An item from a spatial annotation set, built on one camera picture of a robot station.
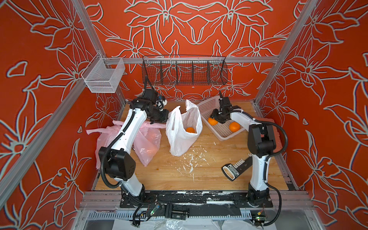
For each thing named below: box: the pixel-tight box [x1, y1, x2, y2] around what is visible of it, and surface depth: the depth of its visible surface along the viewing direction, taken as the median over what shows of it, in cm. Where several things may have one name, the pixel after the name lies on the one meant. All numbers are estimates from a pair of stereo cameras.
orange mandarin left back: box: [207, 117, 219, 126], surface depth 97 cm
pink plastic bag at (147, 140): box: [112, 119, 167, 168], surface depth 83 cm
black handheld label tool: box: [221, 155, 253, 182], surface depth 83 cm
